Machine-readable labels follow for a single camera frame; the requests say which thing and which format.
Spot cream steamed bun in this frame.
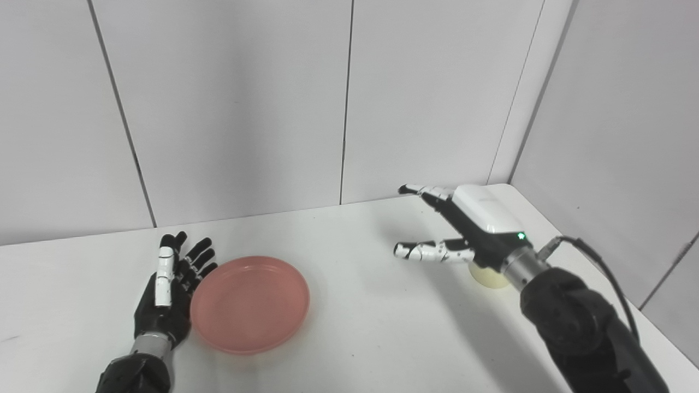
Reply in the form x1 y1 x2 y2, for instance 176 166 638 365
469 264 512 290

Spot pink round plate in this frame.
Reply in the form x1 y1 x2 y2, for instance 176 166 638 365
189 255 311 356

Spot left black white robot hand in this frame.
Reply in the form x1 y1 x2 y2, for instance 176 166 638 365
134 231 218 347

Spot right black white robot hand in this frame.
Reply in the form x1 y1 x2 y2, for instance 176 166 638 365
393 183 530 272

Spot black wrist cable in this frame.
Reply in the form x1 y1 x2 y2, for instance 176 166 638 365
537 235 641 343

